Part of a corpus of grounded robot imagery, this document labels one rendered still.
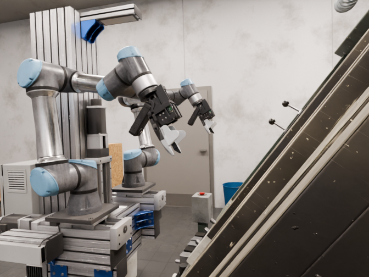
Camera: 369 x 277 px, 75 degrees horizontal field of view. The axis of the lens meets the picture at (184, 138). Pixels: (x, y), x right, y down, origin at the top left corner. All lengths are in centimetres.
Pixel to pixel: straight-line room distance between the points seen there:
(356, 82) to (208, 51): 413
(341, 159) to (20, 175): 148
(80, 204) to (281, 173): 88
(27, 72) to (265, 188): 94
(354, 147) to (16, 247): 119
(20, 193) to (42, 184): 52
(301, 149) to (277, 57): 404
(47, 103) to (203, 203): 112
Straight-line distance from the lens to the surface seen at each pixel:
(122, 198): 161
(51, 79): 111
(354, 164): 19
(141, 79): 75
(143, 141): 166
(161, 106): 71
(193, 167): 437
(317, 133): 46
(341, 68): 81
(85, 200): 114
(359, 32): 142
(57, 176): 104
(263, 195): 47
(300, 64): 449
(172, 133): 70
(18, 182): 155
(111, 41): 525
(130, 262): 256
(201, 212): 171
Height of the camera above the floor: 138
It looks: 2 degrees down
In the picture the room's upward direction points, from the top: 2 degrees counter-clockwise
